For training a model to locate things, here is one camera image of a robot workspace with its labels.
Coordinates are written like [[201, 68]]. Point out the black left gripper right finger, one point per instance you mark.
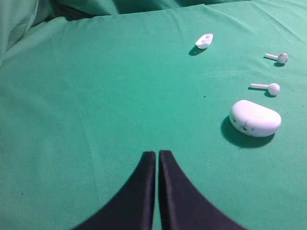
[[181, 205]]

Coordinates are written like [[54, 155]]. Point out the white bluetooth earbud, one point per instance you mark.
[[281, 58], [273, 89]]

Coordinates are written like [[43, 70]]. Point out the green table cloth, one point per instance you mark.
[[80, 101]]

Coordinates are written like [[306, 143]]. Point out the white earbud case lid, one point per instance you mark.
[[253, 119]]

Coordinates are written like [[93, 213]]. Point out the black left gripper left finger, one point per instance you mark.
[[132, 207]]

